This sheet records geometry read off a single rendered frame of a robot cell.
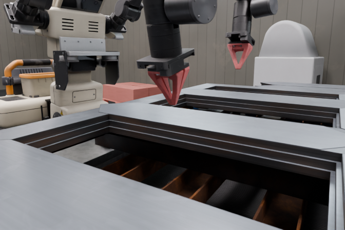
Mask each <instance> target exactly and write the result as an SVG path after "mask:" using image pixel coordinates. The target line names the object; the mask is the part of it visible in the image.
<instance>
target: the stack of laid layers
mask: <svg viewBox="0 0 345 230"><path fill-rule="evenodd" d="M206 89H209V90H222V91H235V92H248V93H261V94H274V95H288V96H295V97H308V98H321V99H335V100H339V95H338V94H326V93H311V92H296V91H282V90H267V89H252V88H238V87H223V86H214V87H210V88H206ZM150 104H154V105H162V106H169V107H177V108H181V107H184V106H192V107H201V108H210V109H218V110H227V111H235V112H244V113H252V114H261V115H266V116H275V117H283V118H292V119H300V120H309V121H317V122H326V123H333V127H328V128H331V129H334V130H338V131H341V132H344V133H345V129H342V128H341V126H340V108H331V107H320V106H309V105H297V104H287V103H275V102H265V101H253V100H242V99H231V98H220V97H209V96H203V95H192V94H183V95H180V96H179V99H178V102H177V104H176V105H169V103H168V101H167V100H166V99H164V100H161V101H157V102H153V103H150ZM108 132H112V133H116V134H120V135H124V136H129V137H133V138H138V139H142V140H147V141H152V142H157V143H161V144H166V145H170V146H175V147H179V148H184V149H189V150H193V151H198V152H203V153H206V154H210V155H215V156H220V157H225V158H229V159H234V160H238V161H243V162H247V163H253V164H257V165H262V166H266V167H271V168H275V169H280V170H285V171H289V172H293V173H297V174H302V175H306V176H311V177H316V178H321V179H325V180H329V181H330V185H329V203H328V221H327V230H345V199H344V180H343V162H342V154H345V147H343V148H332V149H322V150H320V149H313V148H307V147H301V146H295V145H289V144H283V143H277V142H271V141H265V140H259V139H253V138H247V137H241V136H235V135H228V134H224V133H218V132H212V131H206V130H200V129H194V128H188V127H182V126H176V125H170V124H164V123H158V122H152V121H146V120H140V119H134V118H128V117H122V116H117V115H112V114H107V115H104V116H100V117H97V118H93V119H89V120H85V121H81V122H77V123H73V124H70V125H66V126H62V127H58V128H54V129H51V130H47V131H43V132H39V133H35V134H32V135H28V136H24V137H21V138H17V139H13V140H14V141H17V142H20V143H23V144H26V145H29V146H32V147H35V148H38V149H41V150H44V151H47V152H53V151H56V150H59V149H62V148H65V147H67V146H70V145H73V144H76V143H80V142H82V141H85V140H88V139H91V138H94V137H97V136H100V135H103V134H105V133H108Z"/></svg>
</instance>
